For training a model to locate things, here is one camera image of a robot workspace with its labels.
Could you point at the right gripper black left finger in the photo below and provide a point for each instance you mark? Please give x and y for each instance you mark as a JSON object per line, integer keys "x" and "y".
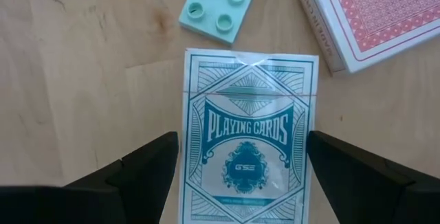
{"x": 120, "y": 196}

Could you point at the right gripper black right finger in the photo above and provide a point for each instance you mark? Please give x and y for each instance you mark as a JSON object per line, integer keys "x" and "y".
{"x": 371, "y": 196}

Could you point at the teal playing card deck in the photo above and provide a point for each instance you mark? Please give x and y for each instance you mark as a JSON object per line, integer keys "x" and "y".
{"x": 247, "y": 131}

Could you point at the red playing card deck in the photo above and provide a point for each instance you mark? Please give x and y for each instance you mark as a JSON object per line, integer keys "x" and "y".
{"x": 385, "y": 11}

